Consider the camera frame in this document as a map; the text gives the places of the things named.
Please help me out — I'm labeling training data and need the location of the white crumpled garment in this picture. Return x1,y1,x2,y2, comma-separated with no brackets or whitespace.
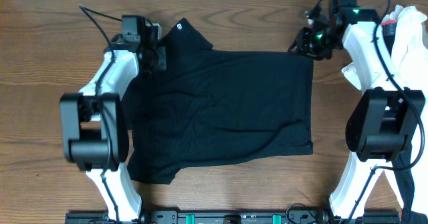
340,5,428,217

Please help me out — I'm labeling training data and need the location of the black t-shirt white logo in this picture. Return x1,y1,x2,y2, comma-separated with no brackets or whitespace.
122,19,314,184

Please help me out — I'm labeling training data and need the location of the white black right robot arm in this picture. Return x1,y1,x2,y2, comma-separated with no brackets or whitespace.
290,5,427,223

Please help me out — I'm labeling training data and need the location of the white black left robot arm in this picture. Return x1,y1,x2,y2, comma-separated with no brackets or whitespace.
60,33,166,223

